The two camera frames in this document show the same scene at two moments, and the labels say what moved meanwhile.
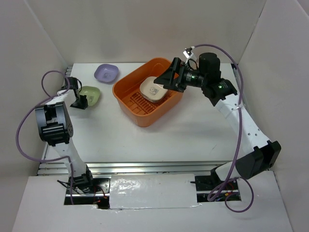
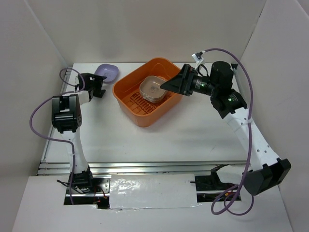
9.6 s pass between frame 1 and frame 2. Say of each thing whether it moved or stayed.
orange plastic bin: stayed
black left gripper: moved
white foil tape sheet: stayed
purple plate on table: stayed
